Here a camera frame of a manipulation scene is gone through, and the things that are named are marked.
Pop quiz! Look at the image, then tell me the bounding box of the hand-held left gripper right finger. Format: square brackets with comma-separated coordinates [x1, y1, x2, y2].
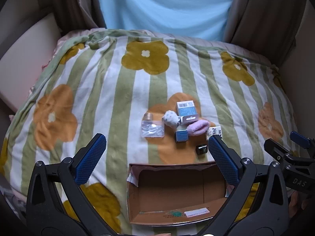
[208, 135, 289, 236]

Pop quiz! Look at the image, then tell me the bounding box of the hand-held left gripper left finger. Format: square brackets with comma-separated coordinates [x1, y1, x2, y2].
[26, 133, 116, 236]

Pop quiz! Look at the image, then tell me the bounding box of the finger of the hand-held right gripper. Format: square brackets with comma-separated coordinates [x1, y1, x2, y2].
[264, 139, 296, 164]
[290, 131, 315, 160]

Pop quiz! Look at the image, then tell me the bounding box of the white illustrated box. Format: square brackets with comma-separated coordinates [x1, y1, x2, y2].
[207, 126, 223, 138]

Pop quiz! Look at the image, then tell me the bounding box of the small dark blue box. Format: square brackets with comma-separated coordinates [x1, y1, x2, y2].
[175, 129, 189, 143]

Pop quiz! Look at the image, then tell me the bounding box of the blue and white carton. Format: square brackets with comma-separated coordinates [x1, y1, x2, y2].
[176, 100, 200, 126]

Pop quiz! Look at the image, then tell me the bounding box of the cardboard box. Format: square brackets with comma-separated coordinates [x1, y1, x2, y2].
[127, 162, 228, 227]

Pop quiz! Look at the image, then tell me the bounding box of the white flower pattern sock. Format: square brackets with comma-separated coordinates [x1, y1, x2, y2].
[162, 111, 182, 128]

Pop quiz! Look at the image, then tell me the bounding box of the clear plastic box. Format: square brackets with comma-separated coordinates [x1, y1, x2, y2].
[141, 120, 164, 138]

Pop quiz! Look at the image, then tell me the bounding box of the person's right hand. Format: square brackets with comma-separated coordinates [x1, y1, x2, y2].
[289, 192, 309, 218]

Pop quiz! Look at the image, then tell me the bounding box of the pink fuzzy sock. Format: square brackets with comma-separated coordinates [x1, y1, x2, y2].
[187, 120, 210, 136]

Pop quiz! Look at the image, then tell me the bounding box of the striped flower print blanket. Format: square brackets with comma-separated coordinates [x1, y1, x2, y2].
[0, 29, 303, 235]

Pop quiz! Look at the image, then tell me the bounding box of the brown curtain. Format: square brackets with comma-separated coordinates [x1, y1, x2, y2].
[56, 0, 107, 34]
[222, 0, 309, 63]

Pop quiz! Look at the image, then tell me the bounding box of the light blue curtain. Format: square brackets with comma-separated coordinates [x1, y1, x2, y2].
[94, 0, 238, 43]

